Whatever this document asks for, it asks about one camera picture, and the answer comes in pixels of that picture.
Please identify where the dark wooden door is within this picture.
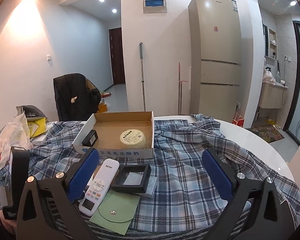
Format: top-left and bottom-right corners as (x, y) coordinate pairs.
(109, 28), (126, 85)

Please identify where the green leather pouch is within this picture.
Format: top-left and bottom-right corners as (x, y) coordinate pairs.
(89, 190), (141, 235)

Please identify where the grey lighter case box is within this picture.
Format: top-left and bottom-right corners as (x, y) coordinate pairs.
(136, 176), (158, 198)

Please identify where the striped grey towel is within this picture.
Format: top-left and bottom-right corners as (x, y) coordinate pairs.
(47, 204), (251, 240)

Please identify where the white plastic bag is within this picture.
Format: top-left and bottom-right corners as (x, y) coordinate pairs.
(0, 113), (33, 170)

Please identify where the person's left hand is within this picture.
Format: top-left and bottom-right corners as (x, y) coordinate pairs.
(0, 210), (17, 235)

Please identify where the round cream candy tin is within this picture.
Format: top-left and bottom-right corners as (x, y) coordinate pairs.
(120, 129), (146, 149)

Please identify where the cardboard tray box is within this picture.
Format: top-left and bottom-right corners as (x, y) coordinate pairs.
(72, 112), (154, 159)

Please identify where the yellow box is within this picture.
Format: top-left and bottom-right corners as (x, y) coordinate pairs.
(27, 117), (47, 138)

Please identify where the black square display case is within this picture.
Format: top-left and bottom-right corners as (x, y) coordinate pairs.
(110, 164), (151, 194)

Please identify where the floor mat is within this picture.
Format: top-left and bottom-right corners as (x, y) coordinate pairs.
(248, 126), (285, 143)

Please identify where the small black box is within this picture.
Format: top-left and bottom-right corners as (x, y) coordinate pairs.
(82, 129), (98, 147)

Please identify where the white AUX remote control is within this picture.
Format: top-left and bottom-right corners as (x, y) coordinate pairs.
(79, 159), (120, 217)

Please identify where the bathroom vanity cabinet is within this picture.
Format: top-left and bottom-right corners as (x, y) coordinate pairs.
(258, 83), (288, 109)

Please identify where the grey bag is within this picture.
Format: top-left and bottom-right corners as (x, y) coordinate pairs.
(16, 105), (47, 121)

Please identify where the grey mop handle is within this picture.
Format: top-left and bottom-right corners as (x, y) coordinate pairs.
(139, 42), (146, 111)

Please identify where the beige refrigerator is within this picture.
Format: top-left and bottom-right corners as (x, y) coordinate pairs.
(188, 0), (242, 122)

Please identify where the red paper bag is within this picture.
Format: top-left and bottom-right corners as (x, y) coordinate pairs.
(232, 112), (244, 127)

